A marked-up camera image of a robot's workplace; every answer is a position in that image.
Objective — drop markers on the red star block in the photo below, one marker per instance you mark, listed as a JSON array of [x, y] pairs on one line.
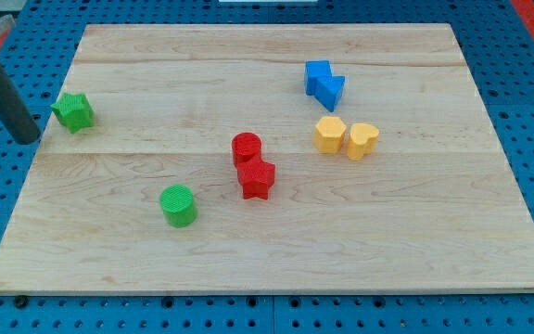
[[256, 177]]

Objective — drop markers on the blue triangle block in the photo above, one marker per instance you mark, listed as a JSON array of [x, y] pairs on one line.
[[329, 90]]

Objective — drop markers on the yellow heart block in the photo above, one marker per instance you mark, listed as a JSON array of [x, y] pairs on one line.
[[362, 141]]

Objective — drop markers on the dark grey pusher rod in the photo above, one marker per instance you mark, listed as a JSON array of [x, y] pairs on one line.
[[14, 114]]

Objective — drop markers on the red cylinder block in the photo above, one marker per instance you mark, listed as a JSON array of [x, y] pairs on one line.
[[245, 146]]

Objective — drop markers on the green cylinder block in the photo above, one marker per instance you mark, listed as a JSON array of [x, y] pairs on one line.
[[178, 205]]

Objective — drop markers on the green star block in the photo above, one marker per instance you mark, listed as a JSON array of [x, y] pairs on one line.
[[74, 112]]

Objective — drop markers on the blue cube block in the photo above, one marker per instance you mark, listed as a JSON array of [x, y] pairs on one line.
[[315, 69]]

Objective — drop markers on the yellow pentagon block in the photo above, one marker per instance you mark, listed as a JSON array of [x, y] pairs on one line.
[[329, 135]]

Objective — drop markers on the wooden board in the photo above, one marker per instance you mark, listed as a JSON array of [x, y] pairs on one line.
[[435, 209]]

